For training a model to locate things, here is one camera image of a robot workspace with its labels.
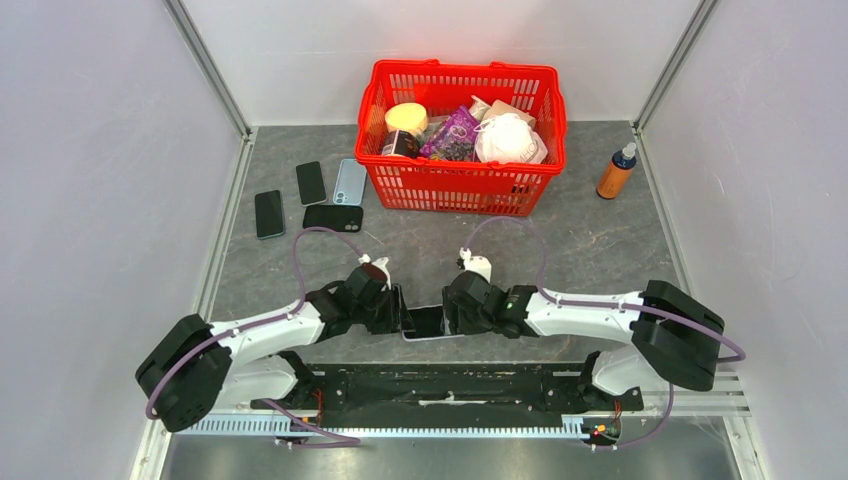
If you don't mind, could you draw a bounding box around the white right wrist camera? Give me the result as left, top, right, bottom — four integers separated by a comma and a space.
458, 247, 493, 283

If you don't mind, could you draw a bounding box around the yellow lidded round tub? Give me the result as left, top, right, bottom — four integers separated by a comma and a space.
384, 102, 429, 136

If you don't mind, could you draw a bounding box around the white plastic bag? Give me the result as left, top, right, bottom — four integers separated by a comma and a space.
474, 113, 548, 164

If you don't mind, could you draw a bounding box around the purple snack bag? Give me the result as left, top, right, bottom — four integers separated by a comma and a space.
419, 106, 480, 161

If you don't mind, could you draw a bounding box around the lilac phone case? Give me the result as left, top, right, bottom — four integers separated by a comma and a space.
401, 305, 460, 342

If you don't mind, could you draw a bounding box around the teal edged black smartphone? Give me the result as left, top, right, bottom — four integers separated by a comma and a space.
254, 190, 286, 240

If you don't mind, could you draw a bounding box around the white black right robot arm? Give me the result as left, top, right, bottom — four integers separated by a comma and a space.
443, 272, 725, 409

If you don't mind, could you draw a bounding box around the small black smartphone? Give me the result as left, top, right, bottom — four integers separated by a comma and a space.
295, 161, 327, 206

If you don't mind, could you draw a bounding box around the orange spray bottle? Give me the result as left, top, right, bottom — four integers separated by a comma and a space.
595, 142, 637, 200

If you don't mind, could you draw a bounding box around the black phone case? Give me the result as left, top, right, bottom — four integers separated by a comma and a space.
302, 205, 364, 233

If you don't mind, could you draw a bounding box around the light blue phone case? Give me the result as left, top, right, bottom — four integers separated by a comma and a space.
332, 158, 368, 206

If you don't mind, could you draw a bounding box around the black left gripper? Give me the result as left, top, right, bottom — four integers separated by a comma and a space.
353, 283, 417, 335

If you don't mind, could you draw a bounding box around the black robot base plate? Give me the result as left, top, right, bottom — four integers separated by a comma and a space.
276, 363, 644, 428

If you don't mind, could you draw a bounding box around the brown paper package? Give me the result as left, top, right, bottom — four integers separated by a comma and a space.
483, 100, 536, 129

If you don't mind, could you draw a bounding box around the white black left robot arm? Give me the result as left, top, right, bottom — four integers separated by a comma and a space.
135, 259, 403, 433

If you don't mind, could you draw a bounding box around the white slotted cable duct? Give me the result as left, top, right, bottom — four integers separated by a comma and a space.
173, 414, 588, 439

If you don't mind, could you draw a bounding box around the red plastic shopping basket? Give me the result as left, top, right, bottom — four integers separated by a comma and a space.
354, 59, 567, 216

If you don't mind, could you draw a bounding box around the black jar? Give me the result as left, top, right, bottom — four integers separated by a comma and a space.
380, 130, 420, 159

